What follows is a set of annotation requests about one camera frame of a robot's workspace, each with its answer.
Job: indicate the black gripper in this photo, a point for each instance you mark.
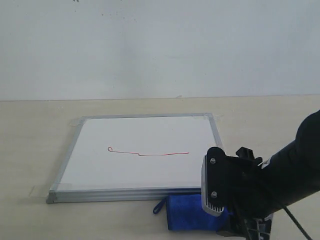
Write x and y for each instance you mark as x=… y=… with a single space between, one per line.
x=245 y=197

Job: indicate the blue microfibre cloth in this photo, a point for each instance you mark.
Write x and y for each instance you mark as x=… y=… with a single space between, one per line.
x=185 y=213

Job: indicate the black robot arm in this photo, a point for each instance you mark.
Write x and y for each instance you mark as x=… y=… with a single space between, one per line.
x=290 y=175

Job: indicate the white board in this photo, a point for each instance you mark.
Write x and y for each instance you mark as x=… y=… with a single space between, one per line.
x=135 y=157

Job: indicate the clear tape back right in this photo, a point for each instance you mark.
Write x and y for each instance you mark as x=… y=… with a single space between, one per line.
x=208 y=115

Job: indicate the clear tape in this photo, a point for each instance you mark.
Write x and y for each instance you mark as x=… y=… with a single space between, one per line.
x=77 y=122
x=208 y=115
x=45 y=190

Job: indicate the clear tape back left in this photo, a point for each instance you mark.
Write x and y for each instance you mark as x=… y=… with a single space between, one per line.
x=77 y=122

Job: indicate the clear tape front left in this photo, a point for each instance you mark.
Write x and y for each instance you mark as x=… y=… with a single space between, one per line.
x=45 y=190

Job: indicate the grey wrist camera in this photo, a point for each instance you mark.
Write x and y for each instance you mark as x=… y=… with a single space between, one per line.
x=215 y=182

